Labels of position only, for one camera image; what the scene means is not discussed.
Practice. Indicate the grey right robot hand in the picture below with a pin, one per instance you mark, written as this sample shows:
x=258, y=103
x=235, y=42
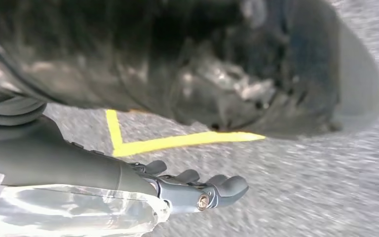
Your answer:
x=176, y=65

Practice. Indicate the yellow floor tape square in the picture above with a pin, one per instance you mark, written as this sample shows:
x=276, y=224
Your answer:
x=176, y=141

